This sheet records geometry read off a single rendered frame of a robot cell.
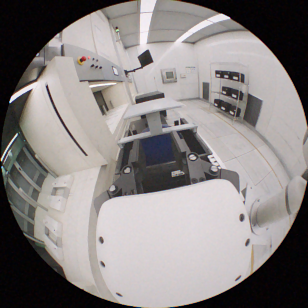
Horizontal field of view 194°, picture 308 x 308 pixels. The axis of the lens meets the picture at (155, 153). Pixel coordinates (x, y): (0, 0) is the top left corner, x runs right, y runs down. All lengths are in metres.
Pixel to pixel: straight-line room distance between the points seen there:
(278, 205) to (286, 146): 2.42
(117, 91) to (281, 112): 3.38
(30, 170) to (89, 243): 0.97
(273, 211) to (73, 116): 0.76
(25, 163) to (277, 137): 3.98
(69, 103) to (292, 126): 2.97
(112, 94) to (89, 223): 1.76
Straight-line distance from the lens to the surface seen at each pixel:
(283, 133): 2.77
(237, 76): 2.87
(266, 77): 2.94
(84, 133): 0.38
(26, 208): 1.20
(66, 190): 0.57
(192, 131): 0.28
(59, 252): 0.59
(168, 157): 0.34
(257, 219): 0.51
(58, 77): 0.41
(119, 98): 1.80
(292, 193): 0.39
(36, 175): 1.21
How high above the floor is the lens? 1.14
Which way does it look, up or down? 44 degrees down
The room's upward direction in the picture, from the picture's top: 15 degrees counter-clockwise
